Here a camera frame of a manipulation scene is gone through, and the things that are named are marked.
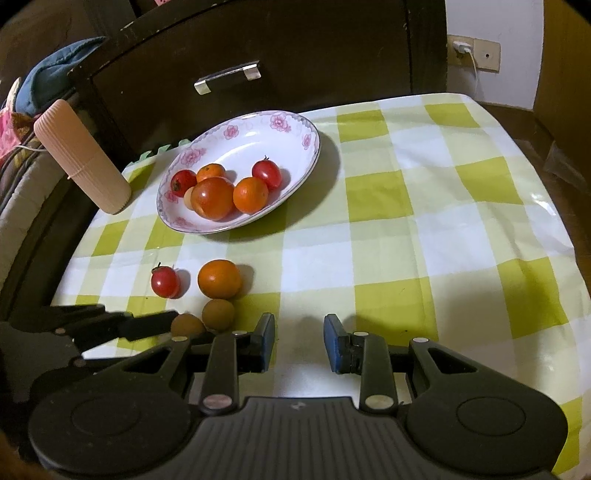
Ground dark wooden drawer cabinet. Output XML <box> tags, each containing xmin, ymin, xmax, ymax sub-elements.
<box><xmin>71</xmin><ymin>1</ymin><xmax>448</xmax><ymax>163</ymax></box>

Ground large orange tangerine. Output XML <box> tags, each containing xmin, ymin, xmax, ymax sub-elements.
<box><xmin>197</xmin><ymin>259</ymin><xmax>242</xmax><ymax>300</ymax></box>

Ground small brown longan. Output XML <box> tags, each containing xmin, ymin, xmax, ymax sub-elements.
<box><xmin>183</xmin><ymin>187</ymin><xmax>193</xmax><ymax>211</ymax></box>

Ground clear acrylic drawer handle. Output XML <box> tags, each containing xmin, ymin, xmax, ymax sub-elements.
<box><xmin>193</xmin><ymin>60</ymin><xmax>262</xmax><ymax>96</ymax></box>

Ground white floral plate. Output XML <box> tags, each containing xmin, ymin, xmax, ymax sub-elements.
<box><xmin>156</xmin><ymin>110</ymin><xmax>322</xmax><ymax>235</ymax></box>

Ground cherry tomato with stem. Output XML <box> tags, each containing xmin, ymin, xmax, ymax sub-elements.
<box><xmin>170</xmin><ymin>169</ymin><xmax>197</xmax><ymax>198</ymax></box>

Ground small orange tangerine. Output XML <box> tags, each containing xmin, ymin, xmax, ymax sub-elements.
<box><xmin>232</xmin><ymin>177</ymin><xmax>269</xmax><ymax>215</ymax></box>
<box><xmin>197</xmin><ymin>163</ymin><xmax>225</xmax><ymax>183</ymax></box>

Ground blue cloth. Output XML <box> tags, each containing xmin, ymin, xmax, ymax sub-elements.
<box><xmin>15</xmin><ymin>36</ymin><xmax>106</xmax><ymax>117</ymax></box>

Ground brown longan front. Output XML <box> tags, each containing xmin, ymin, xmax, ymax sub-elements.
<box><xmin>170</xmin><ymin>313</ymin><xmax>206</xmax><ymax>337</ymax></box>

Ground green foam mat edge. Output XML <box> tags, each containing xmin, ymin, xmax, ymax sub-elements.
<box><xmin>127</xmin><ymin>139</ymin><xmax>190</xmax><ymax>168</ymax></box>

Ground pink ribbed cylinder case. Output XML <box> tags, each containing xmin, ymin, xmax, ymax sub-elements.
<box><xmin>34</xmin><ymin>99</ymin><xmax>131</xmax><ymax>214</ymax></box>

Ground oval red cherry tomato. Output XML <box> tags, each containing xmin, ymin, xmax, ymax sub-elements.
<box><xmin>252</xmin><ymin>157</ymin><xmax>283</xmax><ymax>191</ymax></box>

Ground wall socket with plug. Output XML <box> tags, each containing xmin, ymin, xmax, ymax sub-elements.
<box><xmin>447</xmin><ymin>35</ymin><xmax>501</xmax><ymax>73</ymax></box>

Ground green checkered tablecloth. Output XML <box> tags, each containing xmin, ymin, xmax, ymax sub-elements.
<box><xmin>53</xmin><ymin>94</ymin><xmax>590</xmax><ymax>479</ymax></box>

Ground large red tomato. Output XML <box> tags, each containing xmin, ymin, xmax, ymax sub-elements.
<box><xmin>190</xmin><ymin>177</ymin><xmax>235</xmax><ymax>221</ymax></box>

